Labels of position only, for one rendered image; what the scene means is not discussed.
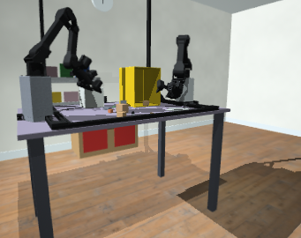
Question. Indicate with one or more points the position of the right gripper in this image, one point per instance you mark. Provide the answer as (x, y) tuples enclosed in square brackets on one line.
[(87, 81)]

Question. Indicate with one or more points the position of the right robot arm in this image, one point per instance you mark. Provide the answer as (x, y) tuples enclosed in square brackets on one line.
[(40, 51)]

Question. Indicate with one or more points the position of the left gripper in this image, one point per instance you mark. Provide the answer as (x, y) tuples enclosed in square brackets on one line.
[(160, 85)]

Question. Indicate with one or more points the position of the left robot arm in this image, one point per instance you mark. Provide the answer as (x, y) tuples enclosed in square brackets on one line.
[(179, 68)]

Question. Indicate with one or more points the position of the yellow box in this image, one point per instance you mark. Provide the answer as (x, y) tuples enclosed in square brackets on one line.
[(139, 83)]

